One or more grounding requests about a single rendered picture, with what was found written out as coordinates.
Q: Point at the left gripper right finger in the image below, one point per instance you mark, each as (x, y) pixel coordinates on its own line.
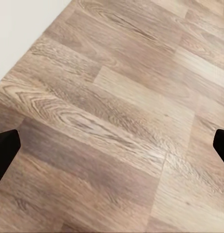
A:
(218, 143)

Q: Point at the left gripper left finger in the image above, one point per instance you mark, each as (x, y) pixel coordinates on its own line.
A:
(9, 147)

